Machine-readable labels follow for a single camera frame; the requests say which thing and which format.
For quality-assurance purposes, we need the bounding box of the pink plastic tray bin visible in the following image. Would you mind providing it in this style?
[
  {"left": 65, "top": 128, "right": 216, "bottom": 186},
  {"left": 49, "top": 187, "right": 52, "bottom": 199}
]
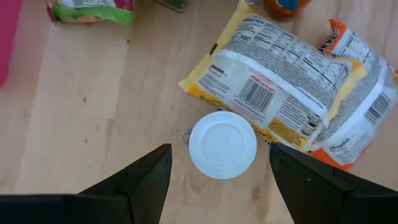
[{"left": 0, "top": 0, "right": 23, "bottom": 88}]

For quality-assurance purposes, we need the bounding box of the green-lid spice jar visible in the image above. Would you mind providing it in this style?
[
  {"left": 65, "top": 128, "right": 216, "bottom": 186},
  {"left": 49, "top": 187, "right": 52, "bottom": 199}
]
[{"left": 155, "top": 0, "right": 189, "bottom": 13}]

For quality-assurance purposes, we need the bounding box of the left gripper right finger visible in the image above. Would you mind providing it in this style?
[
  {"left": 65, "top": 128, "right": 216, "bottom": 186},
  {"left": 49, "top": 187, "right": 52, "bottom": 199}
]
[{"left": 269, "top": 142, "right": 398, "bottom": 224}]

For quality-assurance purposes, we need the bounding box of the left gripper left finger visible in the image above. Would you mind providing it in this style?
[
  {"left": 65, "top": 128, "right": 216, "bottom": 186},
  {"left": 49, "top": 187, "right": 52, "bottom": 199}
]
[{"left": 0, "top": 143, "right": 173, "bottom": 224}]

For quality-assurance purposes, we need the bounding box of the yellow ramen packet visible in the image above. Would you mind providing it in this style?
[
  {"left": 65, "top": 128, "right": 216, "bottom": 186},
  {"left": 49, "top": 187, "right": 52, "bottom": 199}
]
[{"left": 177, "top": 0, "right": 369, "bottom": 153}]

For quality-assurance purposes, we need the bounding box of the small colourful snack bag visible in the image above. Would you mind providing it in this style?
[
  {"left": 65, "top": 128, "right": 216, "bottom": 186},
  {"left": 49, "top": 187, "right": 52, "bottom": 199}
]
[{"left": 46, "top": 0, "right": 135, "bottom": 26}]

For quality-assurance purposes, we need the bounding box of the white-lid spice jar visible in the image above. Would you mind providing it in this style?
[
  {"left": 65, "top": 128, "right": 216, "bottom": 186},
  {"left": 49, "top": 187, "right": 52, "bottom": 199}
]
[{"left": 183, "top": 110, "right": 258, "bottom": 180}]

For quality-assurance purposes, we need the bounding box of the orange ramen packet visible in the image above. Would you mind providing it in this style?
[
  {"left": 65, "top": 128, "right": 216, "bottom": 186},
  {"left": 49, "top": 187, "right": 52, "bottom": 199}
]
[{"left": 307, "top": 18, "right": 398, "bottom": 172}]

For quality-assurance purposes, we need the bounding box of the black-lid orange spice jar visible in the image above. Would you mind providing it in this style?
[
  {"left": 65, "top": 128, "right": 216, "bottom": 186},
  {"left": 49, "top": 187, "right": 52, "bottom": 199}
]
[{"left": 264, "top": 0, "right": 312, "bottom": 22}]

